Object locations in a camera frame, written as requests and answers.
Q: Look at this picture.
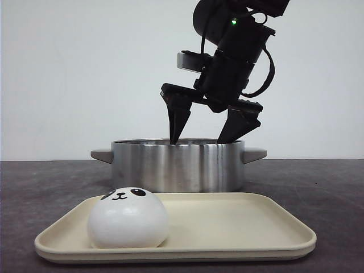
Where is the black cable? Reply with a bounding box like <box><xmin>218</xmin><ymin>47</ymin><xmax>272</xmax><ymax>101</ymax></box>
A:
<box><xmin>198</xmin><ymin>8</ymin><xmax>277</xmax><ymax>98</ymax></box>

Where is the beige rectangular tray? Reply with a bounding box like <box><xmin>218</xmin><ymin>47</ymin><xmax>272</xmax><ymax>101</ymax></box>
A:
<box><xmin>34</xmin><ymin>192</ymin><xmax>317</xmax><ymax>264</ymax></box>

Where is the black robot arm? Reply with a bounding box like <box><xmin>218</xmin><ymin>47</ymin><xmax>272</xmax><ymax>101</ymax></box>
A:
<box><xmin>161</xmin><ymin>1</ymin><xmax>288</xmax><ymax>144</ymax></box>

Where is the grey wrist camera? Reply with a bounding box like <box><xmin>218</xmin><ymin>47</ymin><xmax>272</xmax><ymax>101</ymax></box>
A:
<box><xmin>177</xmin><ymin>51</ymin><xmax>212</xmax><ymax>73</ymax></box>

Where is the white panda bun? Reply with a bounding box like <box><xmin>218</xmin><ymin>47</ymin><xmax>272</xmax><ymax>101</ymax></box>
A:
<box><xmin>87</xmin><ymin>187</ymin><xmax>169</xmax><ymax>248</ymax></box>

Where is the stainless steel steamer pot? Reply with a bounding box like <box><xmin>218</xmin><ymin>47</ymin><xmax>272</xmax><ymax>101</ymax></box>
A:
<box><xmin>90</xmin><ymin>139</ymin><xmax>267</xmax><ymax>193</ymax></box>

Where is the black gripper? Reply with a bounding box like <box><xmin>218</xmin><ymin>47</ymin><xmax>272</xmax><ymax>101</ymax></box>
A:
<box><xmin>161</xmin><ymin>50</ymin><xmax>262</xmax><ymax>143</ymax></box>

